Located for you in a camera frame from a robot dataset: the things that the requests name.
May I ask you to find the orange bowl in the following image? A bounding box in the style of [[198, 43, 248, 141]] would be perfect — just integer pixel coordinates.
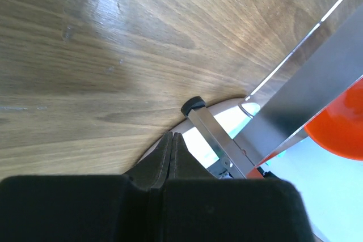
[[305, 79, 362, 161]]

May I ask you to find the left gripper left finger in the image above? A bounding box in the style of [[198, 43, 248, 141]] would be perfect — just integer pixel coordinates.
[[1, 132, 172, 241]]

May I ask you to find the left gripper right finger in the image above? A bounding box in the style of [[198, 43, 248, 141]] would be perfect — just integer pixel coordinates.
[[162, 133, 314, 241]]

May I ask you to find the metal two-tier dish rack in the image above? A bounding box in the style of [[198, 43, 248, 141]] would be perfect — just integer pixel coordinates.
[[181, 0, 362, 179]]

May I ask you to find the cream and blue plate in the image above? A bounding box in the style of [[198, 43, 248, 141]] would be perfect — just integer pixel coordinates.
[[138, 97, 363, 242]]

